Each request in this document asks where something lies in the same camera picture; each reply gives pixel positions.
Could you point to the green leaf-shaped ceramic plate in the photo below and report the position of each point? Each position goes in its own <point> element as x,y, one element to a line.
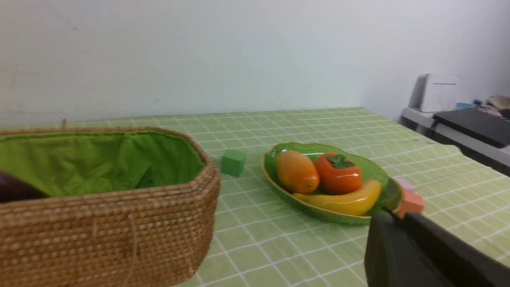
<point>391,192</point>

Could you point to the green foam cube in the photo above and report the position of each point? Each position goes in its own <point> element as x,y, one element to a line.
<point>232,162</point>

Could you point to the orange toy mango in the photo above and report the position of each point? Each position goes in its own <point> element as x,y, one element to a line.
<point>297,172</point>

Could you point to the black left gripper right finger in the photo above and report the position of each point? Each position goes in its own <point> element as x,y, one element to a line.
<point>462,264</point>

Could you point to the pink foam cube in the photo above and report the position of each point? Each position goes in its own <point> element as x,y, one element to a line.
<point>411,203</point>

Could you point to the yellow toy banana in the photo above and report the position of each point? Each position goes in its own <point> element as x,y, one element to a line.
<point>355,203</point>

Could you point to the woven wicker basket green lining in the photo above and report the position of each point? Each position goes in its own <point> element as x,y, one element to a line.
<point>124,207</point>

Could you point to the white printer box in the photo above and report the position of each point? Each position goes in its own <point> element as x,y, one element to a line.
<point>435,92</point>

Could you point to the black laptop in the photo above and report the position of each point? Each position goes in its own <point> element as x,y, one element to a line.
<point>476,124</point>

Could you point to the orange toy persimmon green calyx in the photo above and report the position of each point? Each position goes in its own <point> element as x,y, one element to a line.
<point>338,174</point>

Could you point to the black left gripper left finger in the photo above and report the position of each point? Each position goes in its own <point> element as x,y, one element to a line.
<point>393,259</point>

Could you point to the lilac foam cube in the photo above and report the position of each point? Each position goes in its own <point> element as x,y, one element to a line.
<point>407,186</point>

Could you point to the purple toy eggplant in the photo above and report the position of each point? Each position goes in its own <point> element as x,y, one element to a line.
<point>12,189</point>

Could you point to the desk clutter items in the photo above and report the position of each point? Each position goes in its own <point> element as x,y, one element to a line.
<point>498,106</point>

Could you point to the white side desk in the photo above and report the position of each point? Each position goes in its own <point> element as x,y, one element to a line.
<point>498,159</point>

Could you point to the green checkered tablecloth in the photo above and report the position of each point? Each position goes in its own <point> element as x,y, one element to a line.
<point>259,241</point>

